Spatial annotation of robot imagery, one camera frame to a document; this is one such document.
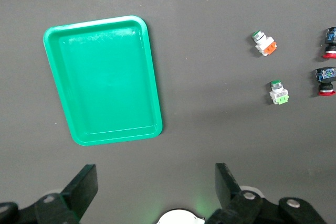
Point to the green-capped white switch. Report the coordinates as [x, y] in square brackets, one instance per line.
[278, 94]

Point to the green button with orange base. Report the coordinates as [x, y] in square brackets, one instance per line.
[262, 44]

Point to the red mushroom button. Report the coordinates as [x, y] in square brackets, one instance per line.
[331, 48]
[326, 82]

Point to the green plastic tray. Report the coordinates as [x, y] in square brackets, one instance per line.
[105, 82]

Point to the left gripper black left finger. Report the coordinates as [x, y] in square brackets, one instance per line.
[78, 192]

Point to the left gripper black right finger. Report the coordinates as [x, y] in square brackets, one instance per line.
[236, 205]

